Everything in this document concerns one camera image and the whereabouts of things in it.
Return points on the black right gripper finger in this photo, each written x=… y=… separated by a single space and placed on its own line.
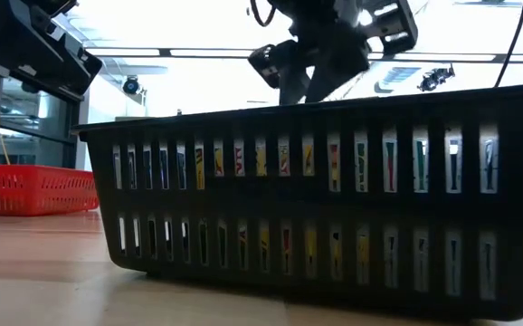
x=338 y=59
x=294 y=86

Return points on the red plastic basket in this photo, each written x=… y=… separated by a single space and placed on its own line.
x=31 y=190

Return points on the small black hanging fixture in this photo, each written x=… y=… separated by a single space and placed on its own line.
x=435 y=78

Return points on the black round fixture blue centre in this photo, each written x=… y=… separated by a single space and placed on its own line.
x=130 y=84

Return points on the black slotted plastic basket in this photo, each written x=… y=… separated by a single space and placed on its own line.
x=288 y=204

